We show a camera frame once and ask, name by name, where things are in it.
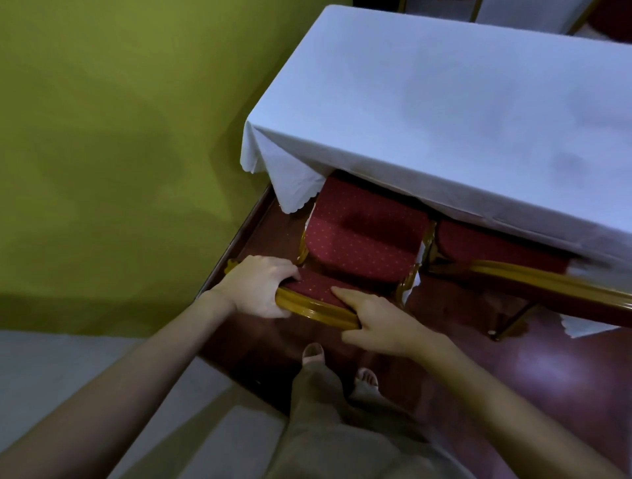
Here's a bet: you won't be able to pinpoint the white tablecloth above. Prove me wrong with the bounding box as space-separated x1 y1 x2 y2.
240 5 632 267

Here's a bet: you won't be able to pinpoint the person's left forearm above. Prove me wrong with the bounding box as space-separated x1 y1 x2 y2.
0 289 237 479

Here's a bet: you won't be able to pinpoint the person's right hand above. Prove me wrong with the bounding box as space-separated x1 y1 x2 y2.
331 287 440 359

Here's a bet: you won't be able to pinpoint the red gold-framed banquet chair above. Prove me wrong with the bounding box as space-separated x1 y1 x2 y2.
224 170 437 330
568 0 632 42
426 217 632 341

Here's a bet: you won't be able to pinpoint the person's left hand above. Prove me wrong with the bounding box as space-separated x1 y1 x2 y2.
217 255 302 319

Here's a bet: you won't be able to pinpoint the person's grey trousers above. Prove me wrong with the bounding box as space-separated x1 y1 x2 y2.
264 363 477 479

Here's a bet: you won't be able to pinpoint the person's right forearm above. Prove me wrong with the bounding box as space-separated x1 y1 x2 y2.
412 332 629 479

